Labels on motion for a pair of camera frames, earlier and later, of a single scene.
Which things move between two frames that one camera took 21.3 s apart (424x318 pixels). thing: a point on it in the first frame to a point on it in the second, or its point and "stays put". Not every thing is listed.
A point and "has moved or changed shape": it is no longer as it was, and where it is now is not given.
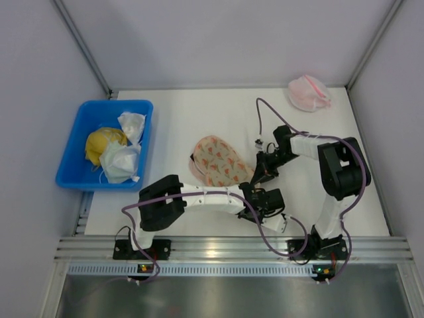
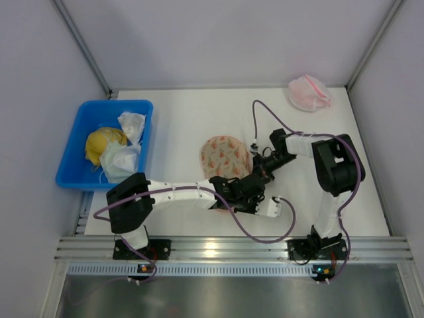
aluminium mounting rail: x=392 y=248 stays put
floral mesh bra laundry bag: x=218 y=164 has moved or changed shape
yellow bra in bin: x=97 y=141 stays put
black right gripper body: x=263 y=167 stays put
